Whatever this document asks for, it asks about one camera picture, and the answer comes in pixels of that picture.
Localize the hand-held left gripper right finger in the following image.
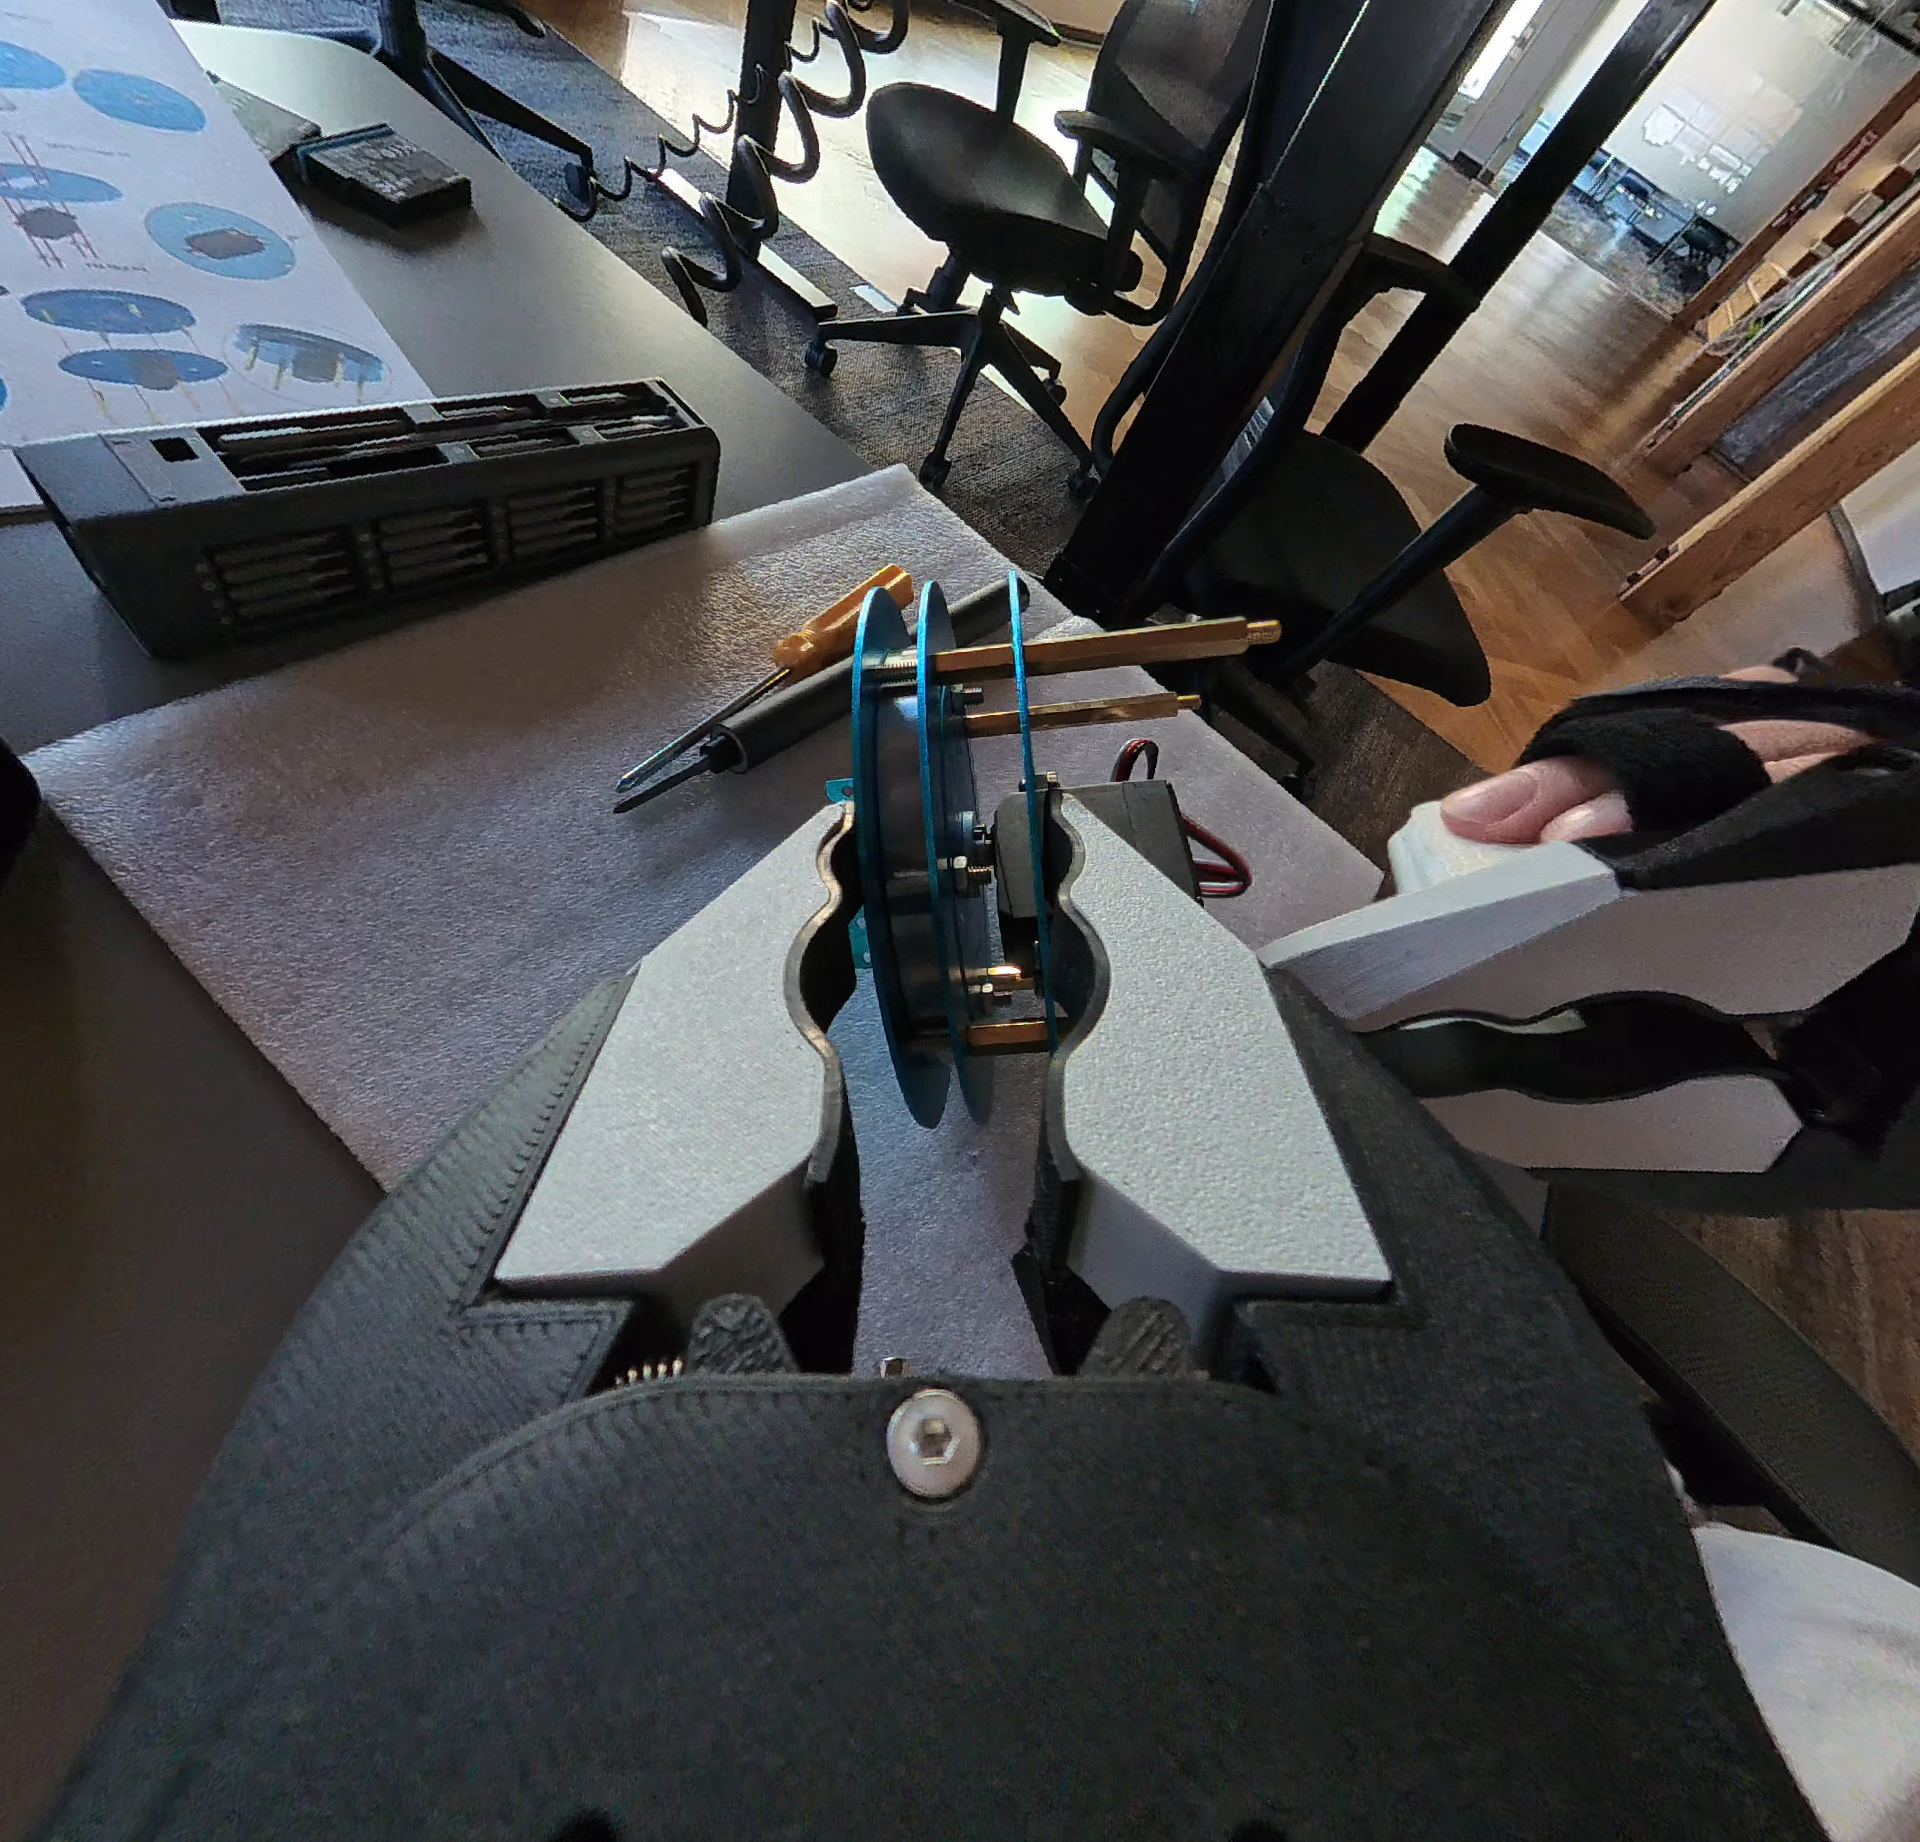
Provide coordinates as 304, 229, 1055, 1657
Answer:
1014, 793, 1398, 1377

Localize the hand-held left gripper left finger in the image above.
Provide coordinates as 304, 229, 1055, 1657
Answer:
494, 808, 870, 1368

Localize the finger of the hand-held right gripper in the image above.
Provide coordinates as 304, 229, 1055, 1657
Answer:
1402, 1038, 1800, 1171
1260, 838, 1920, 1061

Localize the blue round base plate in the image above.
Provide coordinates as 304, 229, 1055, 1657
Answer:
846, 575, 1074, 1129

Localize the desk with black legs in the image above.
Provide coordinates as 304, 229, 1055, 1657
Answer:
662, 0, 857, 320

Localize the person's right hand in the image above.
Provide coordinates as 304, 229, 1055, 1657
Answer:
1446, 712, 1892, 847

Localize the black servo motor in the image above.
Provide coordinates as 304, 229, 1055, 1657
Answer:
991, 781, 1200, 1001

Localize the white foam sheet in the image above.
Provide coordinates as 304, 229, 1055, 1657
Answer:
18, 463, 1391, 1422

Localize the black mesh office chair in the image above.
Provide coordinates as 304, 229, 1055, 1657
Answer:
1095, 193, 1648, 808

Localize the black precision screwdriver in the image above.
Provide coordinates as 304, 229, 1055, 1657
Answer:
608, 582, 1035, 823

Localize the wooden shelving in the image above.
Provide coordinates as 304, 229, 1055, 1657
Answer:
1620, 121, 1920, 630

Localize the person's white shirt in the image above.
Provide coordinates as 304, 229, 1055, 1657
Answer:
1681, 1519, 1920, 1842

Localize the black screwdriver bit tray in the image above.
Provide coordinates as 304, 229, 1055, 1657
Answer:
16, 381, 718, 660

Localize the printed instruction manual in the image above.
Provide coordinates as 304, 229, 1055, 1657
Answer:
0, 0, 442, 523

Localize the small black rectangular device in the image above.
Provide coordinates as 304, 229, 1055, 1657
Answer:
295, 123, 471, 229

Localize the red white black servo cable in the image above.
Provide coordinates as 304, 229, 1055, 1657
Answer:
1113, 739, 1251, 905

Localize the orange handled screwdriver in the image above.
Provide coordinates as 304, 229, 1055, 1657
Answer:
617, 565, 920, 802

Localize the black desk frame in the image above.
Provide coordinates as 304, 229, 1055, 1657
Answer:
1046, 0, 1769, 630

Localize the black coiled cable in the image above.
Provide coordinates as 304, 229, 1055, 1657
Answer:
563, 0, 965, 330

